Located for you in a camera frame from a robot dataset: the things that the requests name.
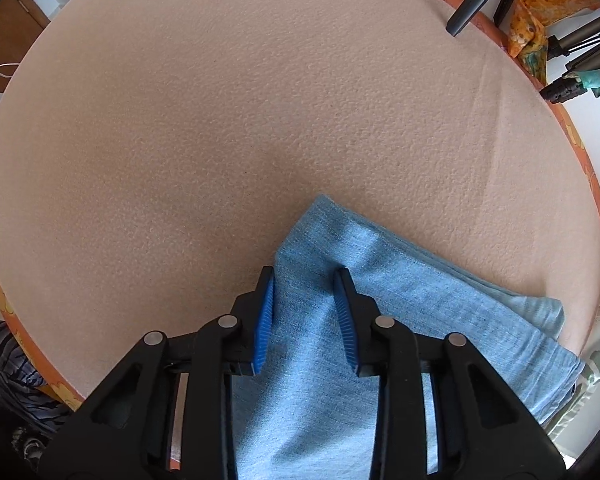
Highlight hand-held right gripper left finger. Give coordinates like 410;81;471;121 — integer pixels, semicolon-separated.
37;266;277;480

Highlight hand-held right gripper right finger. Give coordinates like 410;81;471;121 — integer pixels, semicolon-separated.
332;267;566;480

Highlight blue denim pants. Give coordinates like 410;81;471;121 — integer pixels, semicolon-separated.
230;194;587;480

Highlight peach blanket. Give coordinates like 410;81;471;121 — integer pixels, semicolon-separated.
0;0;600;402

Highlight white radiator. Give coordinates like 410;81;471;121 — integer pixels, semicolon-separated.
544;324;600;443

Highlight person's striped grey garment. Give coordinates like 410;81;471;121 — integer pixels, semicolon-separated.
0;317;75;433

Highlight orange floral bed sheet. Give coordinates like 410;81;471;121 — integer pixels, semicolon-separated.
0;0;600;407

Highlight black folded tripod legs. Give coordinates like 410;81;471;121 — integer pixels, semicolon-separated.
539;9;600;107

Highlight orange patterned cloth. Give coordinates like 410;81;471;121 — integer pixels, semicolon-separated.
507;0;600;87

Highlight wooden cabinet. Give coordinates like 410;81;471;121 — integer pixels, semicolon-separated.
2;0;52;47

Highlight white cable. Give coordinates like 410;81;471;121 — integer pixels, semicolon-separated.
0;61;22;112

